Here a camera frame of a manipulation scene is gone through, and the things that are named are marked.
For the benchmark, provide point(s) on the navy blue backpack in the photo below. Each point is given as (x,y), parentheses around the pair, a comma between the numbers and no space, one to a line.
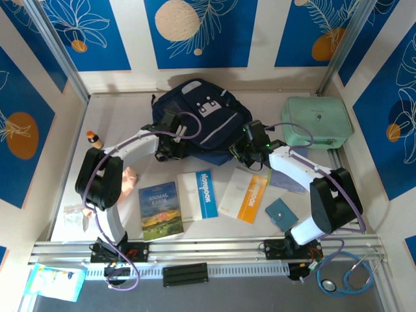
(224,113)

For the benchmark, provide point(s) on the blue notebook with green spine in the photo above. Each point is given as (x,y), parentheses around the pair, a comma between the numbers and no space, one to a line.
(286,182)

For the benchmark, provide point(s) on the white and orange notebook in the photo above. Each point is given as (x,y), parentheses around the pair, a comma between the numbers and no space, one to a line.
(250,201)

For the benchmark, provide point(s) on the white and blue notebook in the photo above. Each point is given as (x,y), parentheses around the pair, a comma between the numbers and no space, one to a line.
(204,195)

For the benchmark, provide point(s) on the Animal Farm paperback book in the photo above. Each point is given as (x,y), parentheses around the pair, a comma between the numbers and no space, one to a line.
(161,211)

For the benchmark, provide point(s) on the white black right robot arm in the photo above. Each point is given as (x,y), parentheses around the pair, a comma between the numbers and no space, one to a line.
(292,169)

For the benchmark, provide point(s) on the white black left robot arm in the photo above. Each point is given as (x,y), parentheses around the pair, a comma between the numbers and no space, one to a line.
(133,151)

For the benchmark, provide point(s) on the mint green zip case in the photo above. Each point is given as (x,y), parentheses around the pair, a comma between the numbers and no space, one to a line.
(318,120)

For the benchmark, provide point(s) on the pink manikin piece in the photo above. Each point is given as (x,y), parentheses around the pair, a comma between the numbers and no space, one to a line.
(128,185)

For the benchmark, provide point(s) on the small teal notebook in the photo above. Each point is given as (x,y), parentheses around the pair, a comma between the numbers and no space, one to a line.
(281,214)

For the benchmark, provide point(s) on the brown bottle with orange cap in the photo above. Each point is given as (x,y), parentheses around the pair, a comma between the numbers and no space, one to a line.
(95,140)

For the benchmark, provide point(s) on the clear plastic bag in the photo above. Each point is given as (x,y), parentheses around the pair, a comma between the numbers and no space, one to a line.
(74,219)

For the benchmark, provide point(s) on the black ribbed block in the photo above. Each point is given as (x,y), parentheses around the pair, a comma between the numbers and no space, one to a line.
(185,274)

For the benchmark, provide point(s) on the blue stethoscope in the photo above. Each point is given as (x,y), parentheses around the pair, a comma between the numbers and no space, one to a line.
(330,285)

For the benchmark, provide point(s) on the wet wipes packet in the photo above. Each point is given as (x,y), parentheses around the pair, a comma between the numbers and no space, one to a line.
(55,282)

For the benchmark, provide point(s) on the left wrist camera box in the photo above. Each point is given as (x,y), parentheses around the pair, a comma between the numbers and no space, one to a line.
(182,134)

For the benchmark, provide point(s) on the long aluminium mounting rail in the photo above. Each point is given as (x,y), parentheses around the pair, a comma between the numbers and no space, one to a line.
(208,248)

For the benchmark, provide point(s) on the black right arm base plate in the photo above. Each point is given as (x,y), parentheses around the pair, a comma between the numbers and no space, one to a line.
(273,249)

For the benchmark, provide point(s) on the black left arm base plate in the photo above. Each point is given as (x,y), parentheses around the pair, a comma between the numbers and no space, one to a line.
(139,252)

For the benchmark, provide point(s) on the aluminium frame post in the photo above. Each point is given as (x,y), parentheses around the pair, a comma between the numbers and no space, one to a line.
(344,42)
(55,48)

